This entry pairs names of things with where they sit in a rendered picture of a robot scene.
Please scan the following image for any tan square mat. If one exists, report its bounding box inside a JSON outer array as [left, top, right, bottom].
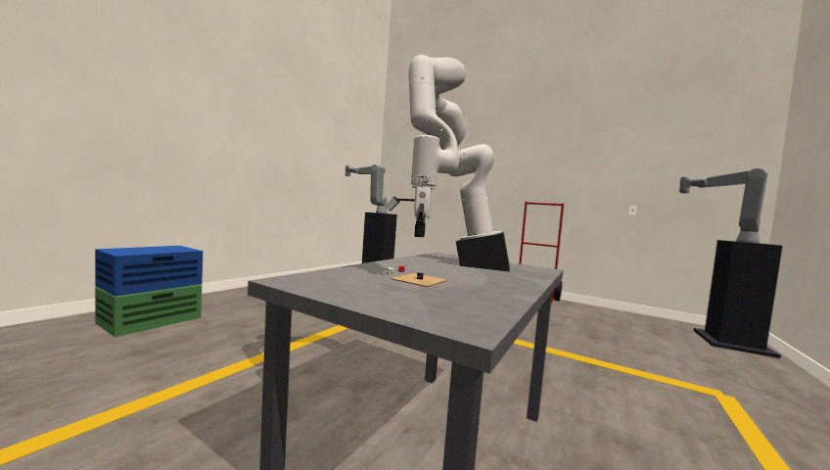
[[391, 273, 447, 287]]

